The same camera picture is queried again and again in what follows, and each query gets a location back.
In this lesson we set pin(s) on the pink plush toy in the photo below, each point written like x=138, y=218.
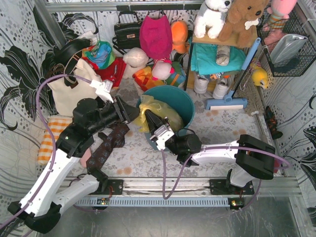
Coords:
x=279, y=11

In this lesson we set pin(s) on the left white sneaker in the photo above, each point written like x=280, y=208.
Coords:
x=200, y=84

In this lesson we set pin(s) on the teal folded cloth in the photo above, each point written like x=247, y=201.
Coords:
x=203, y=59

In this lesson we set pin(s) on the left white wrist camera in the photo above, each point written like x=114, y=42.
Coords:
x=103, y=89

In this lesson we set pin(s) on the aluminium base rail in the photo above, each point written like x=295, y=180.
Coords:
x=190, y=192

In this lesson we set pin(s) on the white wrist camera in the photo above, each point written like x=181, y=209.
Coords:
x=161, y=136
x=103, y=89

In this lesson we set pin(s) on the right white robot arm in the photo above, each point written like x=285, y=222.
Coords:
x=253, y=157

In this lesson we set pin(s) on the pink sock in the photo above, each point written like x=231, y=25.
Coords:
x=85, y=158

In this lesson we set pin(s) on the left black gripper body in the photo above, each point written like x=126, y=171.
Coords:
x=121, y=109

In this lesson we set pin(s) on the orange checkered towel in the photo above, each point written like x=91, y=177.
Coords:
x=56, y=124

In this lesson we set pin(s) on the black wire basket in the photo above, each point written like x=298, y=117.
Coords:
x=296, y=66

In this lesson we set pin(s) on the yellow plush duck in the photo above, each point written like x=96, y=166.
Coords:
x=259, y=75

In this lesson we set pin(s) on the yellow plastic trash bag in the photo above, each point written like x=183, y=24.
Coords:
x=160, y=109

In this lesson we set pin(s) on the wooden shelf board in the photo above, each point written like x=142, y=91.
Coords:
x=232, y=41

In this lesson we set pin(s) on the pink white plush doll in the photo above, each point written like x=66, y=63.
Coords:
x=162, y=69

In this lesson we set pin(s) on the brown plush dog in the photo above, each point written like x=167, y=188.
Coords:
x=242, y=19

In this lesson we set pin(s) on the black leather handbag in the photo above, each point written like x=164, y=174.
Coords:
x=127, y=35

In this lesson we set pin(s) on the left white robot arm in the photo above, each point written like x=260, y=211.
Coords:
x=42, y=207

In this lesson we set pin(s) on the black butterfly toy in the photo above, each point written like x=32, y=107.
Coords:
x=272, y=123

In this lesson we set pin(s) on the right white sneaker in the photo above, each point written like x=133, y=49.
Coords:
x=222, y=88

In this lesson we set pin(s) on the white plush bear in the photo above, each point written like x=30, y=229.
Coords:
x=135, y=60

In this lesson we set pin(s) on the blue plastic trash bin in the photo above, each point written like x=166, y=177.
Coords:
x=166, y=101

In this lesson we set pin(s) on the grey striped plush fish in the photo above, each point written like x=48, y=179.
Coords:
x=223, y=55

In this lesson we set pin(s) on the white sneaker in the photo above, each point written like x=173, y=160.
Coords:
x=200, y=84
x=222, y=88

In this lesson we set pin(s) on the white plush dog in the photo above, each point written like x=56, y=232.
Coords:
x=211, y=18

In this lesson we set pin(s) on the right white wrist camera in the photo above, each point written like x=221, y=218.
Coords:
x=161, y=136

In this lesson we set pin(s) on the red cloth garment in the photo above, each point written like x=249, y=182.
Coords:
x=114, y=72

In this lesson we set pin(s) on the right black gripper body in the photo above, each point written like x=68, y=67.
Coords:
x=154, y=138

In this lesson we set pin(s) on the dark patterned necktie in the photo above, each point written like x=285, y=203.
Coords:
x=116, y=139

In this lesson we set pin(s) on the cream canvas tote bag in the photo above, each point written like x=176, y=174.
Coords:
x=66, y=97

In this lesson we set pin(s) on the silver pouch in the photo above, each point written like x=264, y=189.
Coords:
x=287, y=47

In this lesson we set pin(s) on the orange plush toy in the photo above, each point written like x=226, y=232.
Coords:
x=179, y=31

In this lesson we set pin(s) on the colorful scarf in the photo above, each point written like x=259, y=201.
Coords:
x=100, y=56

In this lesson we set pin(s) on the blue handled broom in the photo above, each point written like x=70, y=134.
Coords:
x=229, y=102

